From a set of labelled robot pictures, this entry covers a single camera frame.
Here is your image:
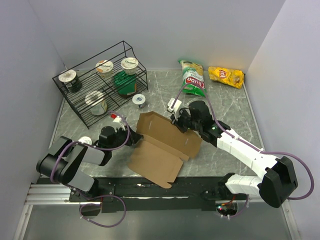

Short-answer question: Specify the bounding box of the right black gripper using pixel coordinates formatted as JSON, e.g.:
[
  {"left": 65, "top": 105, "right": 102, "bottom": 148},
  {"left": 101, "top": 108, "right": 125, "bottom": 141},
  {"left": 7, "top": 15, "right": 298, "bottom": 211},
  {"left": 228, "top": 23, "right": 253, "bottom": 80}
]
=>
[{"left": 170, "top": 108, "right": 202, "bottom": 134}]

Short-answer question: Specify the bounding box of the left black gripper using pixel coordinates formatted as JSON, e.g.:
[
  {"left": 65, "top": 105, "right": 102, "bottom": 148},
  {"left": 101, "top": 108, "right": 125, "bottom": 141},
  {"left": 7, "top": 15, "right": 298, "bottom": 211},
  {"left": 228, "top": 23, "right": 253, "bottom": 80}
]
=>
[{"left": 109, "top": 124, "right": 144, "bottom": 151}]

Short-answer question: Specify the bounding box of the brown cardboard box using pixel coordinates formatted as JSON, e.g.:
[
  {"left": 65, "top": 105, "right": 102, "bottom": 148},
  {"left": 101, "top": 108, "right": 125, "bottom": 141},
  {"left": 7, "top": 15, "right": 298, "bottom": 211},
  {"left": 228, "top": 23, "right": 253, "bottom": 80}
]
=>
[{"left": 127, "top": 111, "right": 202, "bottom": 189}]

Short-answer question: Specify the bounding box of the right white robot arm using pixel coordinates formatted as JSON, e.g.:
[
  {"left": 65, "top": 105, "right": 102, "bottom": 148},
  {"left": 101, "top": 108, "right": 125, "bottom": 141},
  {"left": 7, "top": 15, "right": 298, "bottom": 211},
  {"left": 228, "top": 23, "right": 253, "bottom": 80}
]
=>
[{"left": 167, "top": 98, "right": 298, "bottom": 208}]

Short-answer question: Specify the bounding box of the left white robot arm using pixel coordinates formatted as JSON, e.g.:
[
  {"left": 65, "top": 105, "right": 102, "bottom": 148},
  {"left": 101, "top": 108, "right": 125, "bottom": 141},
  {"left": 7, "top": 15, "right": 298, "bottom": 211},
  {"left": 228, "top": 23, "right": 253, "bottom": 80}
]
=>
[{"left": 36, "top": 126, "right": 143, "bottom": 201}]

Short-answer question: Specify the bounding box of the small white yogurt cup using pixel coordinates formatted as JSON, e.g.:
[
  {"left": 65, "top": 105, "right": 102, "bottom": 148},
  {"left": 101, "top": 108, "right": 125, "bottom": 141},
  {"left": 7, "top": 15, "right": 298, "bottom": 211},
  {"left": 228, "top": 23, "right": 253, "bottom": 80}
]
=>
[{"left": 132, "top": 94, "right": 146, "bottom": 109}]

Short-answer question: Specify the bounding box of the white cup lower rack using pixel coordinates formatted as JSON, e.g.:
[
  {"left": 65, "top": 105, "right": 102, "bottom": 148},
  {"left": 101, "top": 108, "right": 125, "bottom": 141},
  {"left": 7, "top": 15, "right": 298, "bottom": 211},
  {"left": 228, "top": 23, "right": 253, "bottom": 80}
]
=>
[{"left": 84, "top": 90, "right": 108, "bottom": 116}]

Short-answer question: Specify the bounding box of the green Chuba chips bag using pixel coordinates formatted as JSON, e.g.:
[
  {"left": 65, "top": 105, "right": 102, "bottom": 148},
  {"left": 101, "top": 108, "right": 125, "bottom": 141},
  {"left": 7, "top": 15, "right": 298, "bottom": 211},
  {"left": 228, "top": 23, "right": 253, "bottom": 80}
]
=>
[{"left": 178, "top": 60, "right": 207, "bottom": 97}]

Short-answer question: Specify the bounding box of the dark tin can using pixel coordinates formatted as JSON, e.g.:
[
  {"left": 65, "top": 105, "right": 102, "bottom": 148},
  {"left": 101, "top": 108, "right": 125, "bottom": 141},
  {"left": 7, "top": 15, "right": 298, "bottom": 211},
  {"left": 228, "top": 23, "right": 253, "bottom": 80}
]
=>
[{"left": 77, "top": 136, "right": 93, "bottom": 146}]

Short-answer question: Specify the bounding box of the green snack bag in rack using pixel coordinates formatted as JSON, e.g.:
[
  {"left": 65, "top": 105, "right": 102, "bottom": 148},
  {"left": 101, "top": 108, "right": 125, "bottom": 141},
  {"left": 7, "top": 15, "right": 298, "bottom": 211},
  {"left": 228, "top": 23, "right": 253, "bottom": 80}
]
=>
[{"left": 113, "top": 70, "right": 137, "bottom": 98}]

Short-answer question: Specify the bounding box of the yellow Lays chips bag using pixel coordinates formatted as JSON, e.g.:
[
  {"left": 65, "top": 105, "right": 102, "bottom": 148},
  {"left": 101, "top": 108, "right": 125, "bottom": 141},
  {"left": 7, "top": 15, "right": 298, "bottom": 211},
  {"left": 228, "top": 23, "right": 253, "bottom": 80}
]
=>
[{"left": 208, "top": 66, "right": 244, "bottom": 89}]

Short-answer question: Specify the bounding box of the Chobani yogurt cup on rack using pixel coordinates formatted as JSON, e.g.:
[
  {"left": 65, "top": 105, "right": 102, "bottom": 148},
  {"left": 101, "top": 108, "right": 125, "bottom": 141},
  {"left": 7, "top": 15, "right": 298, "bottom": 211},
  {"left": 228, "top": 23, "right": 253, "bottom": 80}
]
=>
[{"left": 121, "top": 57, "right": 139, "bottom": 75}]

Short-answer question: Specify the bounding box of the orange yogurt cup on rack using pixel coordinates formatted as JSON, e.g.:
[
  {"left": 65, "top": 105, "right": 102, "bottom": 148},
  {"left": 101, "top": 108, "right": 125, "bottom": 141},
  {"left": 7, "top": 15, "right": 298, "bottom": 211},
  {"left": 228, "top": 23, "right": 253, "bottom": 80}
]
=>
[{"left": 95, "top": 60, "right": 114, "bottom": 79}]

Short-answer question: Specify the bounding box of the dark yogurt cup on rack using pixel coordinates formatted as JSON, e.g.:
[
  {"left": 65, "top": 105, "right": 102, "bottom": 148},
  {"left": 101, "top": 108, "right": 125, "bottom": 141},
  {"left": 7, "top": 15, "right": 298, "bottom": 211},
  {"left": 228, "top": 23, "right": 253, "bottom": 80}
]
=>
[{"left": 58, "top": 69, "right": 82, "bottom": 93}]

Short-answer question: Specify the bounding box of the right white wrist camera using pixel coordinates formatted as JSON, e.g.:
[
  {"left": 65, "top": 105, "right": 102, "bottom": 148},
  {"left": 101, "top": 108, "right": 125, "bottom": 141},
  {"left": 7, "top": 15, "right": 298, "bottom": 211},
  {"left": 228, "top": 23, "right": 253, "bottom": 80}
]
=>
[{"left": 167, "top": 97, "right": 182, "bottom": 113}]

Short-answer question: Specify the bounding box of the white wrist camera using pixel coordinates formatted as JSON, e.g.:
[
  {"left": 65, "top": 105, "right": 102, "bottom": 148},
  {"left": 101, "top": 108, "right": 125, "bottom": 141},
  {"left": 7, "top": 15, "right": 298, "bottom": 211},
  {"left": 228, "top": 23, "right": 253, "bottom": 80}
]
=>
[
  {"left": 110, "top": 113, "right": 126, "bottom": 130},
  {"left": 167, "top": 97, "right": 182, "bottom": 113}
]

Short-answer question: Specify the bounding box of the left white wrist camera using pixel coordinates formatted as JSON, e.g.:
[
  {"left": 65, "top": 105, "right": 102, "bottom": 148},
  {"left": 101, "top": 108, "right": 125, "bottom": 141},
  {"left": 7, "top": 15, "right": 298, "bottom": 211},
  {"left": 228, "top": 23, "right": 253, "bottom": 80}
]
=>
[{"left": 110, "top": 113, "right": 126, "bottom": 130}]

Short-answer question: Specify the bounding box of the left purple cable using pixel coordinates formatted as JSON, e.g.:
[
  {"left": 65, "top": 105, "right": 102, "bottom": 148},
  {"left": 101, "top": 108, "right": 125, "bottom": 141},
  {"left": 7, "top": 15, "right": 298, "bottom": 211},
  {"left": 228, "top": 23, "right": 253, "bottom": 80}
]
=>
[{"left": 49, "top": 110, "right": 131, "bottom": 228}]

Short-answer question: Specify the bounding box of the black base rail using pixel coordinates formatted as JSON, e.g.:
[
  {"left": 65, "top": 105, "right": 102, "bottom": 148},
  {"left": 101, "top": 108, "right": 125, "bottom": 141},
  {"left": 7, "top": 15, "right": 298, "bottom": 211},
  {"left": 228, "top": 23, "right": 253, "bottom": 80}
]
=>
[{"left": 69, "top": 176, "right": 247, "bottom": 213}]

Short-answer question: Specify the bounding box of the black wire rack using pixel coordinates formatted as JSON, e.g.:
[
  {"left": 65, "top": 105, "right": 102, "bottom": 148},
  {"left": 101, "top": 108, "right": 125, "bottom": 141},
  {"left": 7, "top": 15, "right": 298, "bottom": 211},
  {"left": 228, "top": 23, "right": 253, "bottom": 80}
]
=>
[{"left": 53, "top": 40, "right": 148, "bottom": 128}]

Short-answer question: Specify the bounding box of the aluminium extrusion rail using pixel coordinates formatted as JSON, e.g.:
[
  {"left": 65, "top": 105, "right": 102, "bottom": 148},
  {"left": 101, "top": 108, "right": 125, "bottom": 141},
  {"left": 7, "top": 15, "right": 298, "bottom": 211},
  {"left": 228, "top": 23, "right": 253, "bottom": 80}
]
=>
[{"left": 24, "top": 184, "right": 71, "bottom": 205}]

